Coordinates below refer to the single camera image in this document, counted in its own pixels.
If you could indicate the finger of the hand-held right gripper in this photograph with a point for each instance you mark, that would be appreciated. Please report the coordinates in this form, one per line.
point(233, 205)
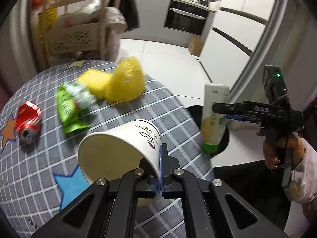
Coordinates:
point(227, 107)
point(235, 117)

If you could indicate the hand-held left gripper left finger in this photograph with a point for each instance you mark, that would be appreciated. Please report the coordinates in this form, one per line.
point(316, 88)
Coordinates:
point(156, 188)

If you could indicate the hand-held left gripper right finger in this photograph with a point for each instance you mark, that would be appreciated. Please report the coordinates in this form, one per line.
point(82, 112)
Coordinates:
point(165, 168)

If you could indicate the white and green bottle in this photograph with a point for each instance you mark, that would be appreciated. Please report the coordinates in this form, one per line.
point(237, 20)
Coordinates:
point(213, 114)

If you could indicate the black trash bin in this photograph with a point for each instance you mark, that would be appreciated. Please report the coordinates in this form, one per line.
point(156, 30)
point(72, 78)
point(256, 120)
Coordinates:
point(195, 115)

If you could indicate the white printed paper cup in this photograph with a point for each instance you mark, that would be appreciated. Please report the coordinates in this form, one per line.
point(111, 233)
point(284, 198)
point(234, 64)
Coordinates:
point(116, 143)

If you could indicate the person's right forearm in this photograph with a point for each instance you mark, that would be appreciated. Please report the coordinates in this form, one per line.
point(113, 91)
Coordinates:
point(302, 191)

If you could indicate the person's right hand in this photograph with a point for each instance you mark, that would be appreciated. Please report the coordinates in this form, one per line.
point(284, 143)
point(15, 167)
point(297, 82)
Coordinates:
point(297, 148)

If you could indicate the cardboard box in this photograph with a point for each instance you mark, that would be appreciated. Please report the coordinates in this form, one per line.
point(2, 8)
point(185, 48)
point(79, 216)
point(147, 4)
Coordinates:
point(195, 45)

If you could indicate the white refrigerator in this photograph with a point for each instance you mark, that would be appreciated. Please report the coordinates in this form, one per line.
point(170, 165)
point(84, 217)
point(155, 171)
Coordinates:
point(237, 29)

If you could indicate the large yellow foam net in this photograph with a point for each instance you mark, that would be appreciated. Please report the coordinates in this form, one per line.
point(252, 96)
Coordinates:
point(127, 81)

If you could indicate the black built-in oven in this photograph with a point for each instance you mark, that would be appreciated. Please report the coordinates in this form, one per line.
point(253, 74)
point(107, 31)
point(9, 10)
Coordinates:
point(185, 19)

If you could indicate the yellow sponge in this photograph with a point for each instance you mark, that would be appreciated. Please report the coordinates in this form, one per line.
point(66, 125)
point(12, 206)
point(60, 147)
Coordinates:
point(95, 83)

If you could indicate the green snack packet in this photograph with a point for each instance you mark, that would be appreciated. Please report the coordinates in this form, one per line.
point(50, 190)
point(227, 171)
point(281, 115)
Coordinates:
point(70, 109)

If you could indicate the grey lower cabinets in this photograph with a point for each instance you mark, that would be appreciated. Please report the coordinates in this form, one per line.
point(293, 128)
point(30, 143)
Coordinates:
point(151, 12)

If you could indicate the black hanging cloth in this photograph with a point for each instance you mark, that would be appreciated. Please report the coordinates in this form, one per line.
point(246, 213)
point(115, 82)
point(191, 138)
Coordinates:
point(130, 10)

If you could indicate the beige hanging cloth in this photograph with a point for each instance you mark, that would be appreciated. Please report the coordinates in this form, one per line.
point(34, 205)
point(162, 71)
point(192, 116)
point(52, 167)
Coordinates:
point(115, 22)

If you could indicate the crushed red drink can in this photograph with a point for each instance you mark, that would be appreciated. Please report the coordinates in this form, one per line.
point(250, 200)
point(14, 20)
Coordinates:
point(27, 121)

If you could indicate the beige plastic storage cart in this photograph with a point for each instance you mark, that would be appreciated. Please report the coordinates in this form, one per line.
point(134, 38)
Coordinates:
point(71, 38)

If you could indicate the white bags on cart shelf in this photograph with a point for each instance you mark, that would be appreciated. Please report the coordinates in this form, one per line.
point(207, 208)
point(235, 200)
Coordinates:
point(81, 12)

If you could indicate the yellow mesh bag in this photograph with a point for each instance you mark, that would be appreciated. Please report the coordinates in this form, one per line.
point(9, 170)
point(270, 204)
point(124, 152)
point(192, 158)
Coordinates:
point(48, 19)

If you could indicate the red plastic basin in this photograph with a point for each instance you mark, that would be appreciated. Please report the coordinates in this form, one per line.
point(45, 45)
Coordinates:
point(38, 1)

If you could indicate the grey sliding door frame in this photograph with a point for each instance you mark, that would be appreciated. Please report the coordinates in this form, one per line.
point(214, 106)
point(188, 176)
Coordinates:
point(250, 64)

